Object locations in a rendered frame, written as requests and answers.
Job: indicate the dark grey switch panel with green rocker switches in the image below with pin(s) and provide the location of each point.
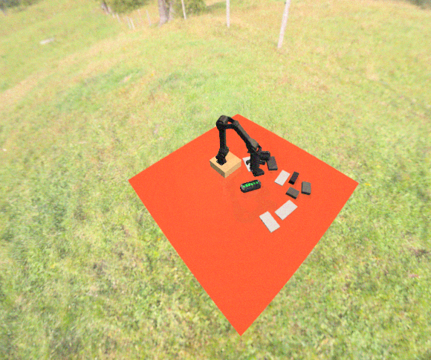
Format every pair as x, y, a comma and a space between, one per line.
250, 186

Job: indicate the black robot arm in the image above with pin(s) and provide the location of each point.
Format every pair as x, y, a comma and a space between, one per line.
252, 145

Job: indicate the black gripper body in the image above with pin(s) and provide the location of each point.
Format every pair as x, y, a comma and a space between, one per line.
254, 165

